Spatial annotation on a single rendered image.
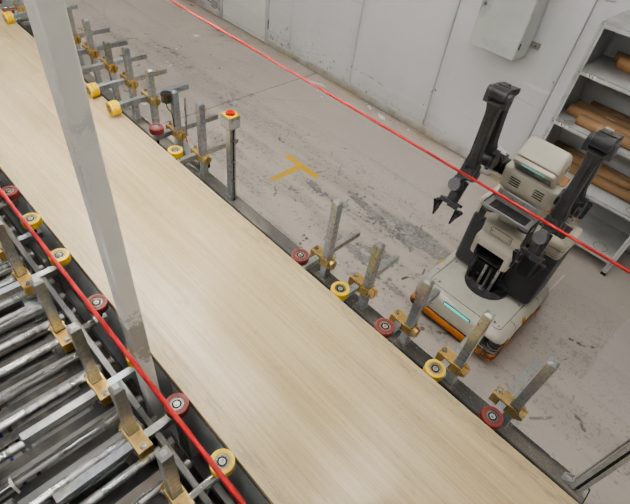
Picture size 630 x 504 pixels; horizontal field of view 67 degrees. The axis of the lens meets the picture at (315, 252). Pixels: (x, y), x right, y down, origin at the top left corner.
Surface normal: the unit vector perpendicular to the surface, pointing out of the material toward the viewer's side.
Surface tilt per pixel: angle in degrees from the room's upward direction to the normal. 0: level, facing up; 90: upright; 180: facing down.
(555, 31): 90
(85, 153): 90
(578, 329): 0
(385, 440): 0
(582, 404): 0
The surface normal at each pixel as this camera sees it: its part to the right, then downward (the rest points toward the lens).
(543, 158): -0.40, -0.22
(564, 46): -0.71, 0.44
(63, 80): 0.69, 0.57
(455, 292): 0.11, -0.69
